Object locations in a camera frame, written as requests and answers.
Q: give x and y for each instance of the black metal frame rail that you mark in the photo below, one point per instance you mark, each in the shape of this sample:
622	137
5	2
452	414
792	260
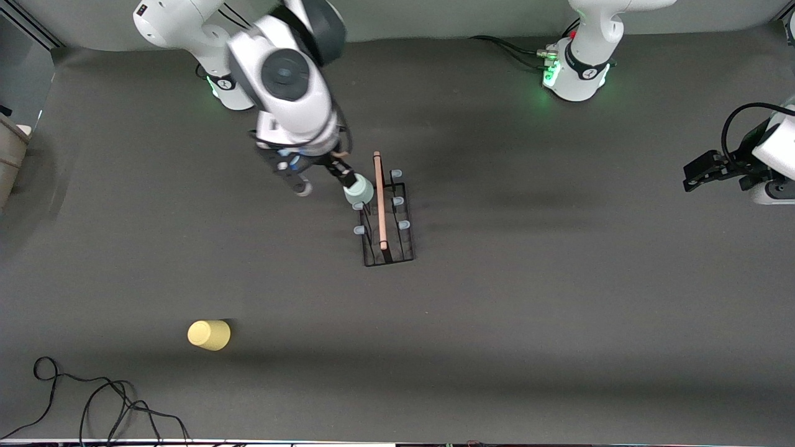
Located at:
37	28

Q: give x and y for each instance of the dark grey table mat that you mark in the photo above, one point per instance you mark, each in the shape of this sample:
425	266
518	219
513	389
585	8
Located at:
497	310

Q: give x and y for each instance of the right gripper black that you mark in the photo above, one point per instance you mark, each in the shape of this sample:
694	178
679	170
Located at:
330	164

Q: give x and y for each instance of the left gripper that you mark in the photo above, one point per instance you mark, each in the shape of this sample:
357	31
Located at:
734	165

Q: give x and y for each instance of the pale green plastic cup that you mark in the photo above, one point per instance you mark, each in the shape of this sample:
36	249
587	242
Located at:
359	192

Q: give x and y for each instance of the yellow plastic cup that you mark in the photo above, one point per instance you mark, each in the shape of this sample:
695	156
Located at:
209	335

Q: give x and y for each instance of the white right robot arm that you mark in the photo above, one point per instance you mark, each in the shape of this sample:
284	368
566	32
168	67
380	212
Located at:
286	74

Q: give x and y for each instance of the beige cardboard box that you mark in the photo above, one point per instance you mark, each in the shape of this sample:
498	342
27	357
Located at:
11	158

